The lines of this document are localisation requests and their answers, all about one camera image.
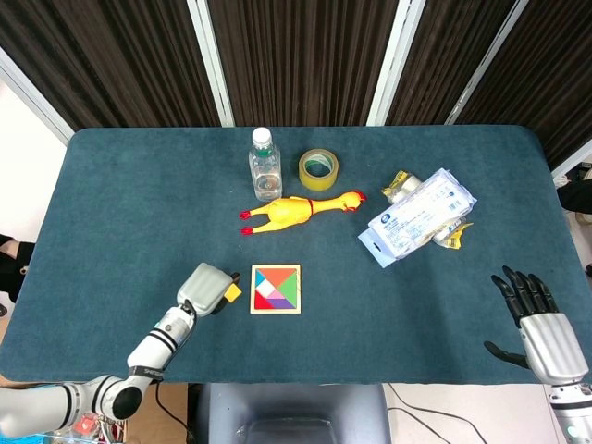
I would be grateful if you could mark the white blue wipes package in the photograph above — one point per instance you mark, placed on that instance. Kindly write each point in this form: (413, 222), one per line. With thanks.
(416, 221)

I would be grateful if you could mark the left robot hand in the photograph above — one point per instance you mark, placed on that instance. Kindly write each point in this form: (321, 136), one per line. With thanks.
(203, 290)

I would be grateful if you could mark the yellow rubber chicken toy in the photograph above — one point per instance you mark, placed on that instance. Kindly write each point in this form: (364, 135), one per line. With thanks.
(296, 212)

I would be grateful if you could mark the blue table cloth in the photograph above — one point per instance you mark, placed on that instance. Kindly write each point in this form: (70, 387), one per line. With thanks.
(139, 208)

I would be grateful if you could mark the cardboard box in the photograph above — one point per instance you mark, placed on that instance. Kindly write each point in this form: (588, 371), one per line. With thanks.
(171, 411)

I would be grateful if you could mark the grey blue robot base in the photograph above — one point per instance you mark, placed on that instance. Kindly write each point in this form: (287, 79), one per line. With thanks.
(291, 414)

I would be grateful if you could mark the wooden tangram puzzle tray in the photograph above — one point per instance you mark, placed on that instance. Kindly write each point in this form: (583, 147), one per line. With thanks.
(275, 289)

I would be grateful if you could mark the clear plastic water bottle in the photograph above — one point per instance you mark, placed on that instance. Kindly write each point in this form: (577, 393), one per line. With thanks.
(265, 166)

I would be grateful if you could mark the yellow packing tape roll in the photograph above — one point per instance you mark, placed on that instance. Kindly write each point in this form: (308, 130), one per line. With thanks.
(318, 169)

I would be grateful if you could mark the clear plastic bin with clutter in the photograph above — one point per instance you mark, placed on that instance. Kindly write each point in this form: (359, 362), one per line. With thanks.
(92, 427)

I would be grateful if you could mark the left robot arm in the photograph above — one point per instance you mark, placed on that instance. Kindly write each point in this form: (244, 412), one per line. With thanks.
(152, 349)

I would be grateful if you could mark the small yellow block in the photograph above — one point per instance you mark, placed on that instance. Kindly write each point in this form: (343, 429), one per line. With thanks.
(233, 292)

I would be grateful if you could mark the yellow clear snack packet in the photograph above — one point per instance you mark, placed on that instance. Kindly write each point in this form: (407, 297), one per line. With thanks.
(451, 235)
(398, 187)

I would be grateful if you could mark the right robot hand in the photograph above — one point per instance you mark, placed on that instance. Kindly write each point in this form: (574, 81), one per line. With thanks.
(546, 344)

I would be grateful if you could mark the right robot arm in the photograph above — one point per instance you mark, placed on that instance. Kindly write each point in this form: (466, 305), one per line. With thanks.
(569, 409)

